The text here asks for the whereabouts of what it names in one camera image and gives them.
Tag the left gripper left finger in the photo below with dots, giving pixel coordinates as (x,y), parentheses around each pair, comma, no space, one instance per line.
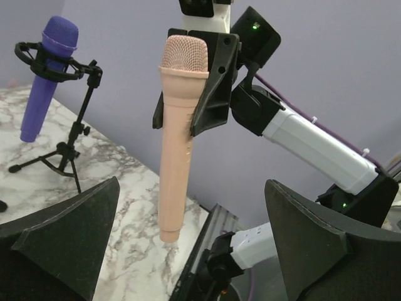
(57,252)

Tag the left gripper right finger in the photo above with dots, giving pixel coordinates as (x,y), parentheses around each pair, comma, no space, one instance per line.
(325,255)

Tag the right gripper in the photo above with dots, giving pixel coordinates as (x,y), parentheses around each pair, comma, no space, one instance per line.
(212,23)

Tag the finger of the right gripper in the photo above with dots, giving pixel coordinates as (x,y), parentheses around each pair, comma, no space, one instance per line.
(157,120)

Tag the beige microphone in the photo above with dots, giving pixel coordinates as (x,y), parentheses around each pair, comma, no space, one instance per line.
(184,72)

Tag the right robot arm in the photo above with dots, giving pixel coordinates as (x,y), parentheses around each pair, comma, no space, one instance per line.
(362,190)

